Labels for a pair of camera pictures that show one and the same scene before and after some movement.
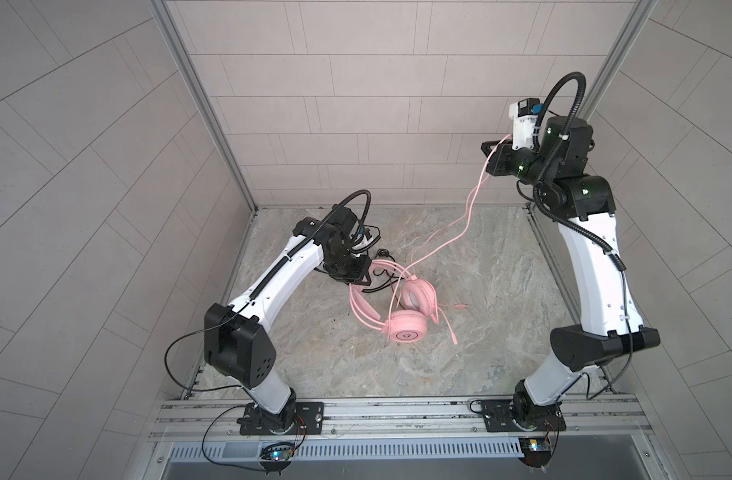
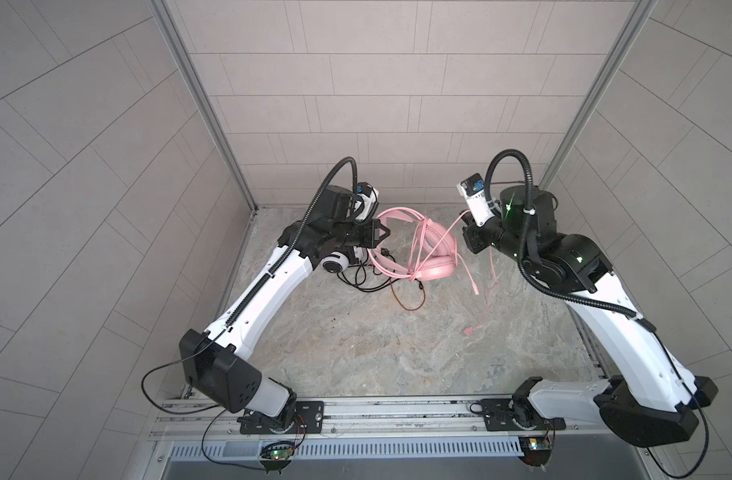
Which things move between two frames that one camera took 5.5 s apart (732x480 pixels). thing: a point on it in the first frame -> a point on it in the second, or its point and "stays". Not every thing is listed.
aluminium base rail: (400, 419) stays
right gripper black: (497, 161) -> (471, 230)
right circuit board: (536, 450) stays
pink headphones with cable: (399, 302) -> (433, 252)
